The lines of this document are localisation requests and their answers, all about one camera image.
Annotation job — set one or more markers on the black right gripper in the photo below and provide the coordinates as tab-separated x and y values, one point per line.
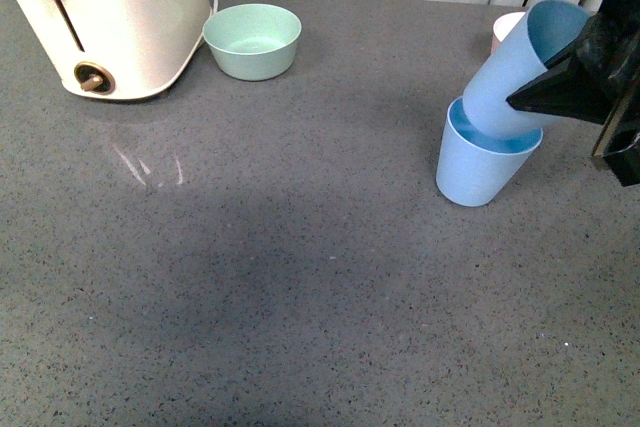
596	79

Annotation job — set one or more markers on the green bowl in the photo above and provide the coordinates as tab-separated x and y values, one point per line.
253	42

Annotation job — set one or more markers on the pink bowl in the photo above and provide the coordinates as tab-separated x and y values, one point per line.
502	26

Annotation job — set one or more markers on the blue cup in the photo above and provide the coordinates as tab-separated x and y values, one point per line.
472	167
542	32

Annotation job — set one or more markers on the cream toaster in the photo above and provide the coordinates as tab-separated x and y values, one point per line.
118	49

